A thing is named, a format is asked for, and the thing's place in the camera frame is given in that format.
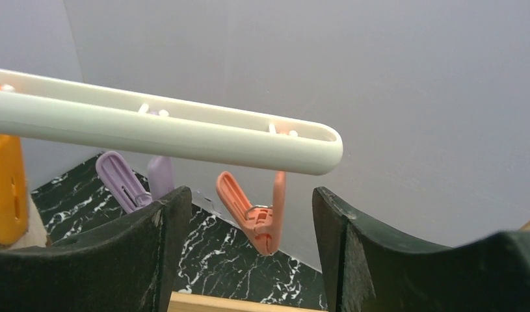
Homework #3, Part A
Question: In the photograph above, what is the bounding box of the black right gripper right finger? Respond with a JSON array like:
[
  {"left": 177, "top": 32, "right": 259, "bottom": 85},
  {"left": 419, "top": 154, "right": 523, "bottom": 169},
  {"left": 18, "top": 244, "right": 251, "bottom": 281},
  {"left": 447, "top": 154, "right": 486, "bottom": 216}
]
[{"left": 312, "top": 187, "right": 530, "bottom": 311}]

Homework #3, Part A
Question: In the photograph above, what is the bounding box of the wooden drying rack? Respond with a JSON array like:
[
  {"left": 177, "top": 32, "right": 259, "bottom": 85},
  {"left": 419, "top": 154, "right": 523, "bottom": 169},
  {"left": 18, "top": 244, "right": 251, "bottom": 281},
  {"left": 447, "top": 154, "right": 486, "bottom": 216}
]
[{"left": 167, "top": 211, "right": 530, "bottom": 312}]

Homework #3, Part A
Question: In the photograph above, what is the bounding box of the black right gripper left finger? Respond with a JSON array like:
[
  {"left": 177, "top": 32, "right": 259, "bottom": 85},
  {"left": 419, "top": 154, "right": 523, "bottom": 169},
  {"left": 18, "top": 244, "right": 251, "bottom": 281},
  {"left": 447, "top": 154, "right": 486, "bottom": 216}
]
[{"left": 0, "top": 187, "right": 192, "bottom": 311}]

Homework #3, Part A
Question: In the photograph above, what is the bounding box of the white plastic clip hanger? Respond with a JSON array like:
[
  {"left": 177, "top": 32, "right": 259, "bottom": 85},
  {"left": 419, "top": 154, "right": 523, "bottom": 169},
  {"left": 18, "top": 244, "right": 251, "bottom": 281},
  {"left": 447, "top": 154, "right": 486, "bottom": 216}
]
[{"left": 0, "top": 69, "right": 343, "bottom": 176}]

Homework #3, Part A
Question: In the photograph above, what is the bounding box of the lilac clothespin right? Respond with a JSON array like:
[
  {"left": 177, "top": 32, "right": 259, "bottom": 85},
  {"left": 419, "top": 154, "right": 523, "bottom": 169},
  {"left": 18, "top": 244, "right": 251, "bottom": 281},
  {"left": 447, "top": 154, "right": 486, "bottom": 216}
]
[{"left": 96, "top": 151, "right": 175, "bottom": 214}]

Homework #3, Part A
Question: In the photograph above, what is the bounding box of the coral clothespin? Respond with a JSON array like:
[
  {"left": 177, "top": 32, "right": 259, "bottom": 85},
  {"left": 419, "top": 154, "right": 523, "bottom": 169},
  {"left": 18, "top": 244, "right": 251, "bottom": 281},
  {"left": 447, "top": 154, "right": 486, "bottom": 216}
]
[{"left": 216, "top": 171, "right": 286, "bottom": 256}]

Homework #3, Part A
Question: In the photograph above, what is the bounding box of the orange clothespin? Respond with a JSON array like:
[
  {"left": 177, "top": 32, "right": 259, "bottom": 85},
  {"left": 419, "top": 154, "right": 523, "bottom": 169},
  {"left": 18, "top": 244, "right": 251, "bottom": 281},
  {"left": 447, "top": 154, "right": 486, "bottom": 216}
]
[{"left": 0, "top": 135, "right": 29, "bottom": 245}]

